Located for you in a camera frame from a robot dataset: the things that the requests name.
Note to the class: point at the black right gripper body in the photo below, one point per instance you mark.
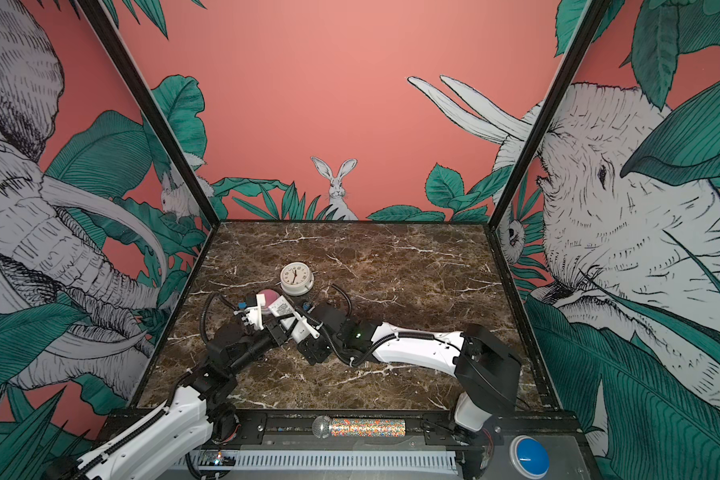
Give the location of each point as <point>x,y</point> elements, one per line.
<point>321,349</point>

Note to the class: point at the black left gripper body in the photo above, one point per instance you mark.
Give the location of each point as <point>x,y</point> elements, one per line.
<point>256,345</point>

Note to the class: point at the white remote control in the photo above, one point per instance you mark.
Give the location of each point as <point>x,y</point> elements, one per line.
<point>295,324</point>

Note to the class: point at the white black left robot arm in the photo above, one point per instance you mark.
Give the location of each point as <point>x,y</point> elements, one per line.
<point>195,412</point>

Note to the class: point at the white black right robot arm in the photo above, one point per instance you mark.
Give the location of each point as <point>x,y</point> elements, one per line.
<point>487,369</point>

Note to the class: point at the pink white round container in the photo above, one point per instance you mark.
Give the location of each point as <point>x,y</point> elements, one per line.
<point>267,297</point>

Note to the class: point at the white round alarm clock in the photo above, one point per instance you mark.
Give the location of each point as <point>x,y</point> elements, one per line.
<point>296,279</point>

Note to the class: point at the glitter tube with ball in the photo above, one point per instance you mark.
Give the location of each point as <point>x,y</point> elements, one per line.
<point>325,427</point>

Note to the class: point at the small green circuit board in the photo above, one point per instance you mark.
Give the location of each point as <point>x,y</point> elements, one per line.
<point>216,459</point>

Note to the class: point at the blue push button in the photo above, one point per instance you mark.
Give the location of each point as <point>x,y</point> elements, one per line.
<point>529,457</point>

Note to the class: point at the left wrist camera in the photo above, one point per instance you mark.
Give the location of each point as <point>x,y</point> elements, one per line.
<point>250,311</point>

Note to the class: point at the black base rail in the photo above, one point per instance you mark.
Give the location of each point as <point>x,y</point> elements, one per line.
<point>436,427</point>

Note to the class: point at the white slotted cable duct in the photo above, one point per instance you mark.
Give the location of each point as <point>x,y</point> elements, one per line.
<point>442,462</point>

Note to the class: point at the black left frame post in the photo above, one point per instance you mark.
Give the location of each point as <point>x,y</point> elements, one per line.
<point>99,20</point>

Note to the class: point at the black frame post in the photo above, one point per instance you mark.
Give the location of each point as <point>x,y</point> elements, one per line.
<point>99,20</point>
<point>586,29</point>

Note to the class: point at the black right frame post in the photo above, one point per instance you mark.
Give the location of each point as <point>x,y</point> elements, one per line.
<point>586,29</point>

